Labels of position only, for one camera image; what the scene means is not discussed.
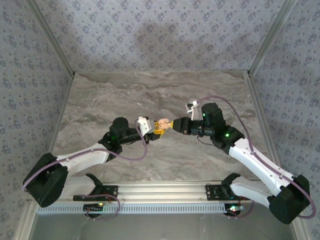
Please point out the peach earbud charging case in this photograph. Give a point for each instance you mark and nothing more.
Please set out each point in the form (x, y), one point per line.
(163, 122)

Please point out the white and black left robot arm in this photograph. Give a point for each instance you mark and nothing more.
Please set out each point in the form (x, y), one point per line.
(82, 157)

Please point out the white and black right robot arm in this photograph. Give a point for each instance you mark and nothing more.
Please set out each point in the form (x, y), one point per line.
(255, 160)

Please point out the black controller board green light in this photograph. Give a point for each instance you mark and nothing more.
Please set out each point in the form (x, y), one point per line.
(233, 211)
(93, 208)

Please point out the grey metal panel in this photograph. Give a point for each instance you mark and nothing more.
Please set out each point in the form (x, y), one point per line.
(160, 227)

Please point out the aluminium table edge rail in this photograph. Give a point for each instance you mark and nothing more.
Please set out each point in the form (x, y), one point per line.
(261, 112)
(65, 100)

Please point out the long aluminium mounting rail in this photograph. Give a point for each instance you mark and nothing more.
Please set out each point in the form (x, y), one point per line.
(160, 191)

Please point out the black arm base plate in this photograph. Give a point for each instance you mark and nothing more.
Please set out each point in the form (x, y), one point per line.
(110, 192)
(212, 192)

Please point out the aluminium frame post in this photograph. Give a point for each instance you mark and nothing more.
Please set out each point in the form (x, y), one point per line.
(270, 37)
(52, 37)

